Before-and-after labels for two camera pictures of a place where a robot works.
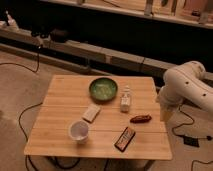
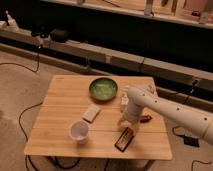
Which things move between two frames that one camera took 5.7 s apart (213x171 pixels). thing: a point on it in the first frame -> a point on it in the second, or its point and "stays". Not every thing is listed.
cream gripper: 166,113 -> 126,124
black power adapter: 188,140 stays
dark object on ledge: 59,36 stays
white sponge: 91,113 stays
